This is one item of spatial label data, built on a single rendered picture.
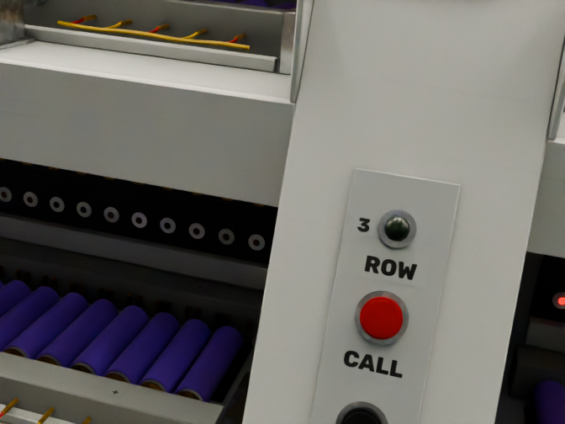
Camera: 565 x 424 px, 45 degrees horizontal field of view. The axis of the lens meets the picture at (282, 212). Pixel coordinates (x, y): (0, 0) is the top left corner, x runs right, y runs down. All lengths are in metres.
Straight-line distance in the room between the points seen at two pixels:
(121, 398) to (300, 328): 0.12
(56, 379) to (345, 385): 0.16
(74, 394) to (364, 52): 0.22
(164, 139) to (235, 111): 0.03
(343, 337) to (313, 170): 0.07
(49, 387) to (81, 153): 0.12
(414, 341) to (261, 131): 0.10
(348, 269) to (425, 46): 0.09
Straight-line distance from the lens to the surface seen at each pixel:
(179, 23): 0.36
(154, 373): 0.38
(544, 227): 0.28
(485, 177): 0.26
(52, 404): 0.38
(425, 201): 0.26
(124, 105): 0.30
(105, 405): 0.36
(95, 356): 0.40
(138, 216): 0.47
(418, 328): 0.27
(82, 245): 0.49
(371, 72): 0.27
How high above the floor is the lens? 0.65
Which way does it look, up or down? 3 degrees down
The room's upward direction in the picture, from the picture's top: 10 degrees clockwise
